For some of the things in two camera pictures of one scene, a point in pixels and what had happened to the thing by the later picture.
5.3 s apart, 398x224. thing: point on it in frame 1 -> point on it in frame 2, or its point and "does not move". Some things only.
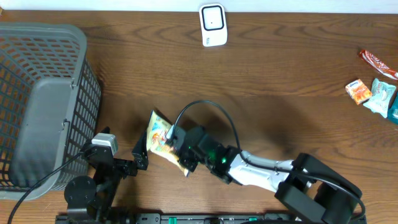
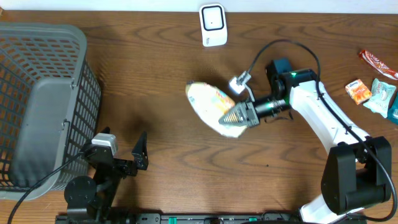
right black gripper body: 189,162 -> 261,108
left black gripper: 138,154 does not move
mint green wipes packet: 381,93 does not move
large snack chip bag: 158,142 -> 211,104
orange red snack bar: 376,63 does not move
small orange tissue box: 358,91 does not move
